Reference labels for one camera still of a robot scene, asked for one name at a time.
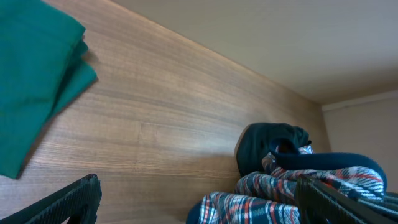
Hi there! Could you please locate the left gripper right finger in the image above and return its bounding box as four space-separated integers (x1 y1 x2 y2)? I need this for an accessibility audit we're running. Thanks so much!
294 176 397 224

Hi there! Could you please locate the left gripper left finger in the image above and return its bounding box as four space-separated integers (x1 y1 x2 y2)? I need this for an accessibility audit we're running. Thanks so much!
1 174 102 224

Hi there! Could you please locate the plaid red navy shirt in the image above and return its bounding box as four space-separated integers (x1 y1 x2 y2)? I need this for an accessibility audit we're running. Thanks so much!
186 139 387 223

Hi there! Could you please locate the black garment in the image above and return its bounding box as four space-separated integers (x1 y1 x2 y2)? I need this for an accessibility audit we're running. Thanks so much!
235 123 312 177

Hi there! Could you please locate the folded green cloth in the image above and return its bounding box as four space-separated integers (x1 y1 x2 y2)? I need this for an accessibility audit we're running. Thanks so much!
1 0 96 179

